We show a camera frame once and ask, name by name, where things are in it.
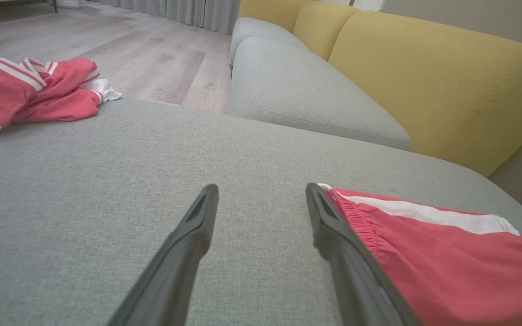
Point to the red basketball jersey white trim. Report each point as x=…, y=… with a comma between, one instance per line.
x=39, y=95

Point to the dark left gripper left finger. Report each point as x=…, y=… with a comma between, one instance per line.
x=179, y=267

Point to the grey curtain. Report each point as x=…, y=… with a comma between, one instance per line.
x=184, y=11

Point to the large grey sofa ottoman cushion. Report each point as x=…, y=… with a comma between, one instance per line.
x=107, y=203

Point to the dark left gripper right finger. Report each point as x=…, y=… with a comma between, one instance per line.
x=356, y=280

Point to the low tv cabinet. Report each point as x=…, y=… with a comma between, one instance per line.
x=55, y=5

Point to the grey sofa seat cushion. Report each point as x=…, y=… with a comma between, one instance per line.
x=261, y=34
x=297, y=86

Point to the large yellow sofa back cushion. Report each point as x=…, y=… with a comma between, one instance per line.
x=447, y=86

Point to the red shorts white side stripe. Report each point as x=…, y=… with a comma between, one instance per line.
x=447, y=271

